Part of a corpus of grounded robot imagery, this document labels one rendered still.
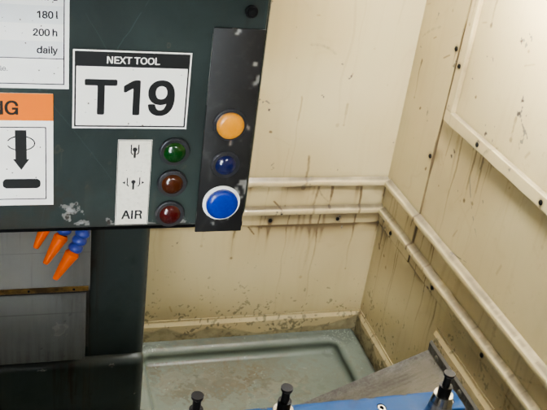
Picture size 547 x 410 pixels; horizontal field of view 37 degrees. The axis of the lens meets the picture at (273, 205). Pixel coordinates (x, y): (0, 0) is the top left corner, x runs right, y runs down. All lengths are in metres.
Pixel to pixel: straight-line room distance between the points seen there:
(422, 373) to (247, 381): 0.49
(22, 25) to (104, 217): 0.19
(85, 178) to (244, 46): 0.18
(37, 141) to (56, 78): 0.06
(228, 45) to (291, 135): 1.25
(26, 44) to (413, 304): 1.46
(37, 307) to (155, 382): 0.60
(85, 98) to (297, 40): 1.19
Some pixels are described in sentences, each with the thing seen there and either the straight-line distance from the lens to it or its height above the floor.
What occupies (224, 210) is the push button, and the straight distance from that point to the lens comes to 0.76.
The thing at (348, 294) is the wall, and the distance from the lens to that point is 2.26.
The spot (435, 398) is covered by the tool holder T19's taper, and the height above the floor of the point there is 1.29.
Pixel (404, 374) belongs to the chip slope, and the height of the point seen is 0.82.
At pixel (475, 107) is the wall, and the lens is 1.72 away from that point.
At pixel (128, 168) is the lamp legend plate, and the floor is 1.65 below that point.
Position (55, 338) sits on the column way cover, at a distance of 1.65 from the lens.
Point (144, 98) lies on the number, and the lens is 0.71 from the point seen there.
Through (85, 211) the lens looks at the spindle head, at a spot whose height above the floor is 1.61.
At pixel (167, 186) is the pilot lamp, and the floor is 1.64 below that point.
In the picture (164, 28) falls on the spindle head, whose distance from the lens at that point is 0.69.
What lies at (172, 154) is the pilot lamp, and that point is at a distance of 0.73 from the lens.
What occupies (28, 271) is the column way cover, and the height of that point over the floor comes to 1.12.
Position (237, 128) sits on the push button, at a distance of 0.73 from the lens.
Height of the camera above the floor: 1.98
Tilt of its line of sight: 28 degrees down
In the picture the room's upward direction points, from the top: 8 degrees clockwise
